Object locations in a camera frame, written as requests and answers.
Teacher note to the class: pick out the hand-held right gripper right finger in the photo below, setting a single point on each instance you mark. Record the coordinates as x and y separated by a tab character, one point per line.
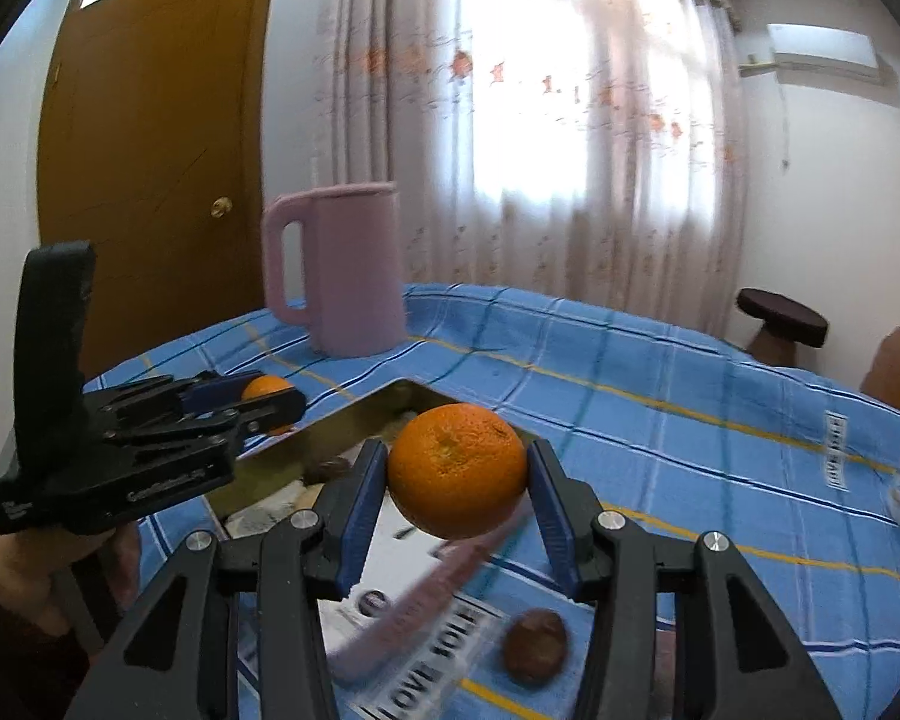
551	521

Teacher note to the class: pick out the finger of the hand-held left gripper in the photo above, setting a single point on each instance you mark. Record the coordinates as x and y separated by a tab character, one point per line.
217	390
277	409

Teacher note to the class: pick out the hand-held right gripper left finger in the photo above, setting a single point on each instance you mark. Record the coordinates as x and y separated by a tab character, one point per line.
364	514

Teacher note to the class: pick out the small orange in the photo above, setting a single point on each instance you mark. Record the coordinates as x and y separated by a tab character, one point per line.
266	388

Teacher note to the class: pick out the gold metal tray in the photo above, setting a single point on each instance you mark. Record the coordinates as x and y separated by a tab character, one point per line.
307	448

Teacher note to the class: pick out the large orange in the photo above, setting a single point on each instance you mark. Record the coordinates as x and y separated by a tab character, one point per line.
457	472

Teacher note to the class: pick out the person's left forearm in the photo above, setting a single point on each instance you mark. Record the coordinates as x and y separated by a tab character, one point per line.
7	675

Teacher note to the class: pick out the person's left hand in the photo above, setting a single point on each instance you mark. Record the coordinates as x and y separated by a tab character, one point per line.
45	570

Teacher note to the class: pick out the pink plastic stick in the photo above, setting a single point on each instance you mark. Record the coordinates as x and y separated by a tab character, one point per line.
420	611

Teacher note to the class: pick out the brown round fruit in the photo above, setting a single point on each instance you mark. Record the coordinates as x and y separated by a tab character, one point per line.
534	646

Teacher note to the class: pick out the pink plastic pitcher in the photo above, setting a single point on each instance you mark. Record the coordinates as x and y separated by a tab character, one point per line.
352	270

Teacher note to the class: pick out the blue plaid tablecloth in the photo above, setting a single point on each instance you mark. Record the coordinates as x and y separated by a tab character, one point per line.
682	427

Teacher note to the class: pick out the white printed paper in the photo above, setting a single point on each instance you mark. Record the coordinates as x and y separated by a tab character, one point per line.
420	679

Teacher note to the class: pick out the brass door knob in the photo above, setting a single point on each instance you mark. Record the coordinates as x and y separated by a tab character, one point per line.
221	208

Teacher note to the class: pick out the brown wooden door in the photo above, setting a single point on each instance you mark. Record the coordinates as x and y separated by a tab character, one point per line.
157	127

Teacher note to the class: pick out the white cloth label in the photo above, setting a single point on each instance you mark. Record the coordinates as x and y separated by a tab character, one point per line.
837	450

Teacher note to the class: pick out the dark brown round stool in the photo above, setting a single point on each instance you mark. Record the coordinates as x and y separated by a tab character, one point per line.
784	315

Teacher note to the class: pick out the sheer floral curtain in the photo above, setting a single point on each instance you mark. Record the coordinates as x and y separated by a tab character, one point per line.
532	165

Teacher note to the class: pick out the brown chair back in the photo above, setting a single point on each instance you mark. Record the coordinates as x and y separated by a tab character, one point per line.
896	371

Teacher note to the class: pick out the white air conditioner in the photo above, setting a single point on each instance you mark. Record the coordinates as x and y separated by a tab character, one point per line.
817	52

